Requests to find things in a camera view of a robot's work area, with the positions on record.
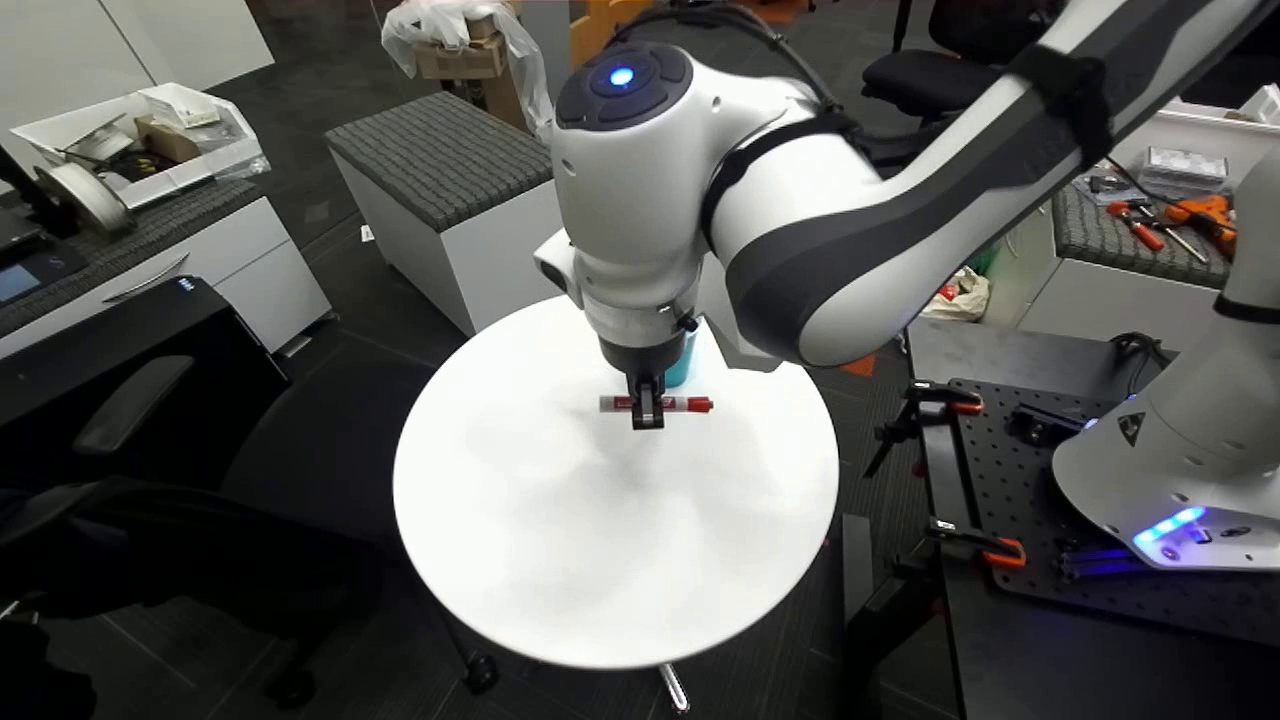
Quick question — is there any orange black clamp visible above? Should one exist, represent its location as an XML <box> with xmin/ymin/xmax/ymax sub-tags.
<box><xmin>867</xmin><ymin>379</ymin><xmax>985</xmax><ymax>478</ymax></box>
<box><xmin>928</xmin><ymin>515</ymin><xmax>1029</xmax><ymax>572</ymax></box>

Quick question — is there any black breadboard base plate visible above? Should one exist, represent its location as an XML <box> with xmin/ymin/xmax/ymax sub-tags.
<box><xmin>958</xmin><ymin>379</ymin><xmax>1280</xmax><ymax>649</ymax></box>

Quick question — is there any white box with clutter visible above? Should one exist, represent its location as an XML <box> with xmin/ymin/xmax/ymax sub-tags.
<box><xmin>12</xmin><ymin>86</ymin><xmax>267</xmax><ymax>212</ymax></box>

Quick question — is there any red Expo marker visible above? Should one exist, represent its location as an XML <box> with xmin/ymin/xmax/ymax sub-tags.
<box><xmin>602</xmin><ymin>395</ymin><xmax>717</xmax><ymax>411</ymax></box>

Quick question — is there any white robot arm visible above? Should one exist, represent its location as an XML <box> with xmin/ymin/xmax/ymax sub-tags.
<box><xmin>535</xmin><ymin>0</ymin><xmax>1280</xmax><ymax>572</ymax></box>

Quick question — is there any round white table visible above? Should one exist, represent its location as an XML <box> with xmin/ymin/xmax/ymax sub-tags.
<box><xmin>393</xmin><ymin>300</ymin><xmax>840</xmax><ymax>673</ymax></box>

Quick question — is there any black office chair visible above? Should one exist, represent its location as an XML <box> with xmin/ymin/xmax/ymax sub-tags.
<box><xmin>0</xmin><ymin>275</ymin><xmax>414</xmax><ymax>720</ymax></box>

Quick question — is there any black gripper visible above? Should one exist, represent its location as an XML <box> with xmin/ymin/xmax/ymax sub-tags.
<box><xmin>605</xmin><ymin>336</ymin><xmax>684</xmax><ymax>429</ymax></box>

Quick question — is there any blue plastic cup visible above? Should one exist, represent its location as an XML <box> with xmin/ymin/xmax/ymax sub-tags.
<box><xmin>663</xmin><ymin>330</ymin><xmax>695</xmax><ymax>392</ymax></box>

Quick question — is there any grey cushioned white cabinet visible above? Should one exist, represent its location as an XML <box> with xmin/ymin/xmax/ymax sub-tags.
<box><xmin>329</xmin><ymin>94</ymin><xmax>561</xmax><ymax>332</ymax></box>

